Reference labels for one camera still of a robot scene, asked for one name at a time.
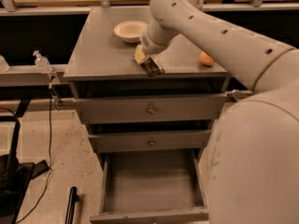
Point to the orange fruit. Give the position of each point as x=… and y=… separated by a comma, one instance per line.
x=205, y=59

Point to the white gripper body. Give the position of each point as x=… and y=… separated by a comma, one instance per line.
x=151, y=46

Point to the grey open bottom drawer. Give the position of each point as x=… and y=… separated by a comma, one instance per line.
x=151, y=187

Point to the grey drawer cabinet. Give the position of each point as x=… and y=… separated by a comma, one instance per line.
x=103, y=66

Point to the dark chocolate rxbar wrapper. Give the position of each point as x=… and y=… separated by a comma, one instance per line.
x=152, y=68

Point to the clear bottle far left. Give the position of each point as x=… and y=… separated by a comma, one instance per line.
x=3, y=64

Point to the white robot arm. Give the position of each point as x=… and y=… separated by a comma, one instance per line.
x=253, y=153

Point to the clear pump sanitizer bottle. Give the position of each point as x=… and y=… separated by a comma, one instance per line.
x=42, y=63

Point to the grey cloth on ledge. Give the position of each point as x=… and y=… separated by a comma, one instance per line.
x=237, y=95

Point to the grey top drawer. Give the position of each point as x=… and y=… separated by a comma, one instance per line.
x=149, y=108

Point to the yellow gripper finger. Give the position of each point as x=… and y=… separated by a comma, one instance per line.
x=140, y=54

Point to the black bar on floor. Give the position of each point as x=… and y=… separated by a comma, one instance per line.
x=72, y=200

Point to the grey middle drawer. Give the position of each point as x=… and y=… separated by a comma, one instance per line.
x=123, y=142

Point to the white ceramic bowl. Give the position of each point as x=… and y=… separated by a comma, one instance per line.
x=130, y=31

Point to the black stand base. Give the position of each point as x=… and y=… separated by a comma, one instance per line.
x=15, y=177

